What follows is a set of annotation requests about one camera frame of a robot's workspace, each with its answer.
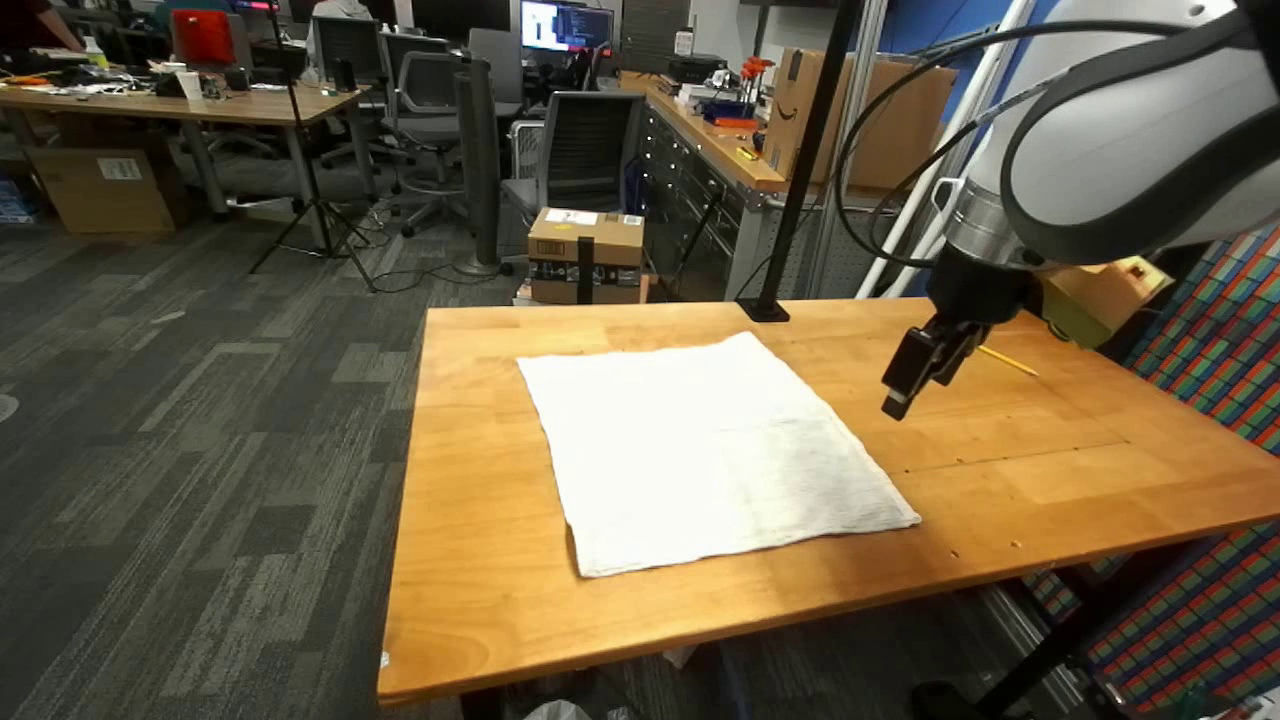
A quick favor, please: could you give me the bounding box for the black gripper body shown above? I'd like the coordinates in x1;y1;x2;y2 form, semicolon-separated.
919;242;1047;333

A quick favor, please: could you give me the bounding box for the white diagonal tube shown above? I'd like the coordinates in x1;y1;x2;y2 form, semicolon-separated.
852;0;1044;302

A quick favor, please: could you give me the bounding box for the dark partition panel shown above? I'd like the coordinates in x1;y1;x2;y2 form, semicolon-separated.
454;56;509;273

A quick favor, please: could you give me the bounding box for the lit computer monitor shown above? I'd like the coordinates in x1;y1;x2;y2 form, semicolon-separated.
516;0;617;56

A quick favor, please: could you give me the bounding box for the grey metal post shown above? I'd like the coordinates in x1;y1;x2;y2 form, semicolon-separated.
847;0;895;134

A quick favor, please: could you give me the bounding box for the blue panel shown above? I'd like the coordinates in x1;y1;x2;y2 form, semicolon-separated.
871;0;1018;64

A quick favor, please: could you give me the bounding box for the dark mesh office chair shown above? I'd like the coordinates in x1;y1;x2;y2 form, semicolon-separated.
537;89;647;215

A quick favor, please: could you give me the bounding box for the black tripod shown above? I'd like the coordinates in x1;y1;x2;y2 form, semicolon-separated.
239;0;388;295

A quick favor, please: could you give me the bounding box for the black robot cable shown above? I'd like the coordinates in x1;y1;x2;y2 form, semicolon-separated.
834;13;1244;275

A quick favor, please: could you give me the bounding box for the long wooden desk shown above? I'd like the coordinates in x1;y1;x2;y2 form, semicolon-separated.
0;75;376;222

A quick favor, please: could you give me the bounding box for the black table leg frame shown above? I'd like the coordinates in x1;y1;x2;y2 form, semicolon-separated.
912;552;1178;720

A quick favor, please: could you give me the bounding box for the drawer cabinet with wooden top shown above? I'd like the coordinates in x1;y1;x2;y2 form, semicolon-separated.
612;72;856;302

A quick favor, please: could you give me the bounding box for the white cloth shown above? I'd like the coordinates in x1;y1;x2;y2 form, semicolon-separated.
513;327;928;585

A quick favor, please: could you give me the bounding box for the cardboard box with black strap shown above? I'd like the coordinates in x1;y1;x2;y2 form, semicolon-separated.
525;203;657;306

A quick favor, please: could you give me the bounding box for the person in maroon sweater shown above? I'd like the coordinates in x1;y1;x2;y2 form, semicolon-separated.
0;0;90;56

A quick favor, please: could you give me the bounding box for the grey office chair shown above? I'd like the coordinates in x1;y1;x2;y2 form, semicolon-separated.
310;13;397;94
460;24;534;111
376;43;471;230

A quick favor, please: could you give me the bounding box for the multicolour woven fabric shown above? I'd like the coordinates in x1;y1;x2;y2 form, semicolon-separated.
1034;215;1280;720

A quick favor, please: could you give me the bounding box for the yellow pencil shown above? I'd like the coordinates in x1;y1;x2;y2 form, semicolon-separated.
976;341;1047;384

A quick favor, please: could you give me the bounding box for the cardboard box under desk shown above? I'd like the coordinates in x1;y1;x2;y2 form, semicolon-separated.
27;139;194;242

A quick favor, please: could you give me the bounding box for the large cardboard box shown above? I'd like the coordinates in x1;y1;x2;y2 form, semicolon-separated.
766;43;962;194

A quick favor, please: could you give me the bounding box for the yellow wrist camera mount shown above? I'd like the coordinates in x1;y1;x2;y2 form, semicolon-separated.
1041;250;1178;343

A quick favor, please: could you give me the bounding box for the black camera stand pole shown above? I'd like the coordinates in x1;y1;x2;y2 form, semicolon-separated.
736;0;869;327

